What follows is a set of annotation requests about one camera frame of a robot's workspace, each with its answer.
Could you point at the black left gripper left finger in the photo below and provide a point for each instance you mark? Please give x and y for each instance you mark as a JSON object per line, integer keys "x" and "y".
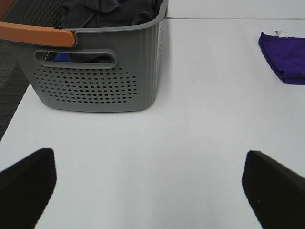
{"x": 26, "y": 188}

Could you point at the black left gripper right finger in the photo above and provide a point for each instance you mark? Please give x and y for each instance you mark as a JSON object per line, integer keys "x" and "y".
{"x": 275, "y": 193}

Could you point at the grey perforated laundry basket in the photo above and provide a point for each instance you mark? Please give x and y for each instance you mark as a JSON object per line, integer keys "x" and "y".
{"x": 111, "y": 69}

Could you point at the blue cloth in basket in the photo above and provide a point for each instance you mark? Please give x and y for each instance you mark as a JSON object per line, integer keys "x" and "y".
{"x": 61, "y": 57}

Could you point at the purple folded towel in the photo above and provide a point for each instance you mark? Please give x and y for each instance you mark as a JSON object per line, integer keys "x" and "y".
{"x": 285, "y": 56}

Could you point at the dark grey towel in basket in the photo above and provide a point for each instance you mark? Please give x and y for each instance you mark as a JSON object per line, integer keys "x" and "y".
{"x": 108, "y": 13}

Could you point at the orange basket handle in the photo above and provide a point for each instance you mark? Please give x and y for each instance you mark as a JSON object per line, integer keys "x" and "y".
{"x": 36, "y": 35}

